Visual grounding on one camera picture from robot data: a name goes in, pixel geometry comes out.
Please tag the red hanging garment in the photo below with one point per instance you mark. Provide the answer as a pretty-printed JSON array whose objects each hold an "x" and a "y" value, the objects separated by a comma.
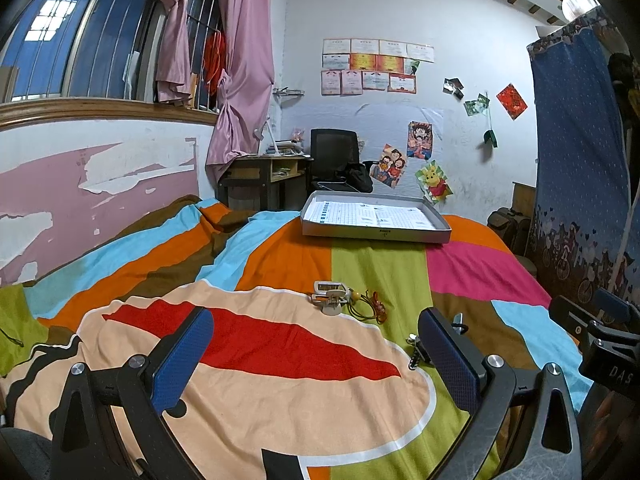
[{"x": 214, "y": 58}]

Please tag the metal wall shelf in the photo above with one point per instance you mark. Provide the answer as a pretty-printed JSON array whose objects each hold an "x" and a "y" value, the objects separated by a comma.
[{"x": 282, "y": 94}]

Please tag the wooden desk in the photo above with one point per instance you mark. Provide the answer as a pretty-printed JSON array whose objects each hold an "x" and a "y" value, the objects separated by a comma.
[{"x": 269, "y": 174}]

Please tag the pink curtain left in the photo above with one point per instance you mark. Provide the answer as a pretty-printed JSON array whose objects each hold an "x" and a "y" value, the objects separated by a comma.
[{"x": 173, "y": 70}]

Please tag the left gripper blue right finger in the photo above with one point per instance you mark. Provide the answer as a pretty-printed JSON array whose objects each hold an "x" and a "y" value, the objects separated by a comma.
[{"x": 545, "y": 442}]

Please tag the cartoon family poster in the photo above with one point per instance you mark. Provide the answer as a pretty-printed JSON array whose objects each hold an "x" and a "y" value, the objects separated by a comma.
[{"x": 389, "y": 167}]

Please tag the pink curtain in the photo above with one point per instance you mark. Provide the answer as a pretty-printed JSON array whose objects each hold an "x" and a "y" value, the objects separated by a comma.
[
  {"x": 173, "y": 70},
  {"x": 246, "y": 82}
]

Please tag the white desk lamp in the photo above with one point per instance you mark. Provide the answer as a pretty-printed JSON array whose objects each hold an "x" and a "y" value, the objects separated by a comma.
[{"x": 268, "y": 143}]

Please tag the barred window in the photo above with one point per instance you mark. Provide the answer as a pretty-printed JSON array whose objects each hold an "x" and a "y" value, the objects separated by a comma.
[{"x": 99, "y": 49}]

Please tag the black office chair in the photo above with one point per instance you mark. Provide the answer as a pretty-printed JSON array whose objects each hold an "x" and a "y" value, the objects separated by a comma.
[{"x": 335, "y": 162}]

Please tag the blue patterned hanging curtain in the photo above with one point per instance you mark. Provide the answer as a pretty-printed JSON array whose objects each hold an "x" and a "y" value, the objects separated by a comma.
[{"x": 585, "y": 228}]

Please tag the green hanging ornament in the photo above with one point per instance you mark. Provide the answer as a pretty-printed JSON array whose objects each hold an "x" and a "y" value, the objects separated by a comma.
[{"x": 489, "y": 135}]

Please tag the colourful striped bed blanket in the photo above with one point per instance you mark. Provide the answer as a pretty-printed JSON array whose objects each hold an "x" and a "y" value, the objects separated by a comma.
[{"x": 335, "y": 393}]

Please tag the grey cardboard tray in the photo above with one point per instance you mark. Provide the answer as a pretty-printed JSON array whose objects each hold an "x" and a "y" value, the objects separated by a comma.
[{"x": 361, "y": 216}]

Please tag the red paper square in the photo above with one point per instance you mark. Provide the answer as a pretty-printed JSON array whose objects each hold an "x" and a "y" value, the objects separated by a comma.
[{"x": 512, "y": 101}]

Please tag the pink curtain right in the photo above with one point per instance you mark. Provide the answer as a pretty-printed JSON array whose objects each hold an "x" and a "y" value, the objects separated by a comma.
[{"x": 246, "y": 82}]

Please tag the brown bag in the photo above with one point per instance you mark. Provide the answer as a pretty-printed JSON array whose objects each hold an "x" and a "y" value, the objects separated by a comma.
[{"x": 512, "y": 227}]

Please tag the Winnie the Pooh poster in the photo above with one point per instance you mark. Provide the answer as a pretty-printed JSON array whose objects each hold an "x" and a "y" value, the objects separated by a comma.
[{"x": 433, "y": 182}]

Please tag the anime boy poster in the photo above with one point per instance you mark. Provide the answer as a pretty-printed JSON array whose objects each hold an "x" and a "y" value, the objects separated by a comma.
[{"x": 420, "y": 140}]

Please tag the green photo on wall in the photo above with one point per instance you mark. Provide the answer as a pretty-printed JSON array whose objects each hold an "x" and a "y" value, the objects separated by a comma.
[{"x": 480, "y": 105}]

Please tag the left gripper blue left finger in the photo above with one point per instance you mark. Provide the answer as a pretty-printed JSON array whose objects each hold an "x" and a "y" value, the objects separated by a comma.
[{"x": 110, "y": 424}]

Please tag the black white photos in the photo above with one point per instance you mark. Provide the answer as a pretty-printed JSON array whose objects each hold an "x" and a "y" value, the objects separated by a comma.
[{"x": 454, "y": 87}]

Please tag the beige hair claw clip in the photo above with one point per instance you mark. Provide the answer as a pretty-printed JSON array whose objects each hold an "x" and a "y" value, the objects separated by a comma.
[{"x": 330, "y": 297}]

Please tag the certificates on wall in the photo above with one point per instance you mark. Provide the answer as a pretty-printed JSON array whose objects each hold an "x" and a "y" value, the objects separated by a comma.
[{"x": 352, "y": 66}]

